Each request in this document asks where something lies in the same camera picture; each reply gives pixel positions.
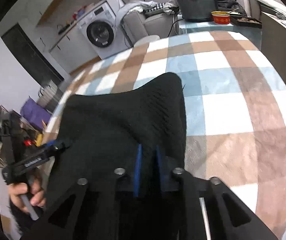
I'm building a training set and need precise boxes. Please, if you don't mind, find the checkered bed blanket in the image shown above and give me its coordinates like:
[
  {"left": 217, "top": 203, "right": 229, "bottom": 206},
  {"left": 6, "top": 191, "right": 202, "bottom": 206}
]
[{"left": 44, "top": 31, "right": 286, "bottom": 239}]

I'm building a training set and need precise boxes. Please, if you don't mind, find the white washing machine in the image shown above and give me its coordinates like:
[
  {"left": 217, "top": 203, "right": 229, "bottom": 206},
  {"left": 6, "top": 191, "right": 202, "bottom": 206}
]
[{"left": 77, "top": 2, "right": 132, "bottom": 59}]

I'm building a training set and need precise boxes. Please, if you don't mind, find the person's left hand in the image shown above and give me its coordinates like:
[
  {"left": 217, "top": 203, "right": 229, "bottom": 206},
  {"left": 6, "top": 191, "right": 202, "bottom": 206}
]
[{"left": 8, "top": 168, "right": 46, "bottom": 214}]

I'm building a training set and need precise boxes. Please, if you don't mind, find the red round food tin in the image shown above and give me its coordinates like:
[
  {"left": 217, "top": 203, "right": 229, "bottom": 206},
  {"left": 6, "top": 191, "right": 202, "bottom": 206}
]
[{"left": 211, "top": 11, "right": 230, "bottom": 25}]

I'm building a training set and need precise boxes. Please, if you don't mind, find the black knit sweater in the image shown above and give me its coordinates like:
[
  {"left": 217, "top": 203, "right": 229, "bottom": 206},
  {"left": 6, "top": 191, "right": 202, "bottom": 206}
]
[{"left": 10, "top": 73, "right": 186, "bottom": 239}]

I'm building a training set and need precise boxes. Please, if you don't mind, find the black food tray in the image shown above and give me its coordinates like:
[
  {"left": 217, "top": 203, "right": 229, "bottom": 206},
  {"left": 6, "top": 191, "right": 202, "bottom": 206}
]
[{"left": 230, "top": 14, "right": 262, "bottom": 29}]

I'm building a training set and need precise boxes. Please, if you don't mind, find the purple bag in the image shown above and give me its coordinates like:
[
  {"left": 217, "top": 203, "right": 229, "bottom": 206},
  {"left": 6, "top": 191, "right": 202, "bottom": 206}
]
[{"left": 20, "top": 98, "right": 51, "bottom": 131}]

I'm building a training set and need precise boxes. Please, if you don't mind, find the shoe rack with shoes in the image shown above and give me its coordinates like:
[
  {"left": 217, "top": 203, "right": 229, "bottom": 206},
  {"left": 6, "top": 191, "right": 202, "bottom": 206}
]
[{"left": 0, "top": 105, "right": 43, "bottom": 168}]

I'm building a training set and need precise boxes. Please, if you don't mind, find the grey sofa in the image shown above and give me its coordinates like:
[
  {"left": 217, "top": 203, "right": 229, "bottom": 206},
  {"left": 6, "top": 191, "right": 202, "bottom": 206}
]
[{"left": 117, "top": 0, "right": 191, "bottom": 46}]

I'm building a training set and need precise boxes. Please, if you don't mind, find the black rice cooker pot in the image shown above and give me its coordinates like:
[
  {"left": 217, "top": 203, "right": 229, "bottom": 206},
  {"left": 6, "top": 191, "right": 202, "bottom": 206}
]
[{"left": 176, "top": 0, "right": 218, "bottom": 22}]

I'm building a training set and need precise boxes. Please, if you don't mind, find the woven laundry basket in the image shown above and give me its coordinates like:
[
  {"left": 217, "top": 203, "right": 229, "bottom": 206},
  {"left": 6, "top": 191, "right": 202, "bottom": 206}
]
[{"left": 37, "top": 80, "right": 63, "bottom": 113}]

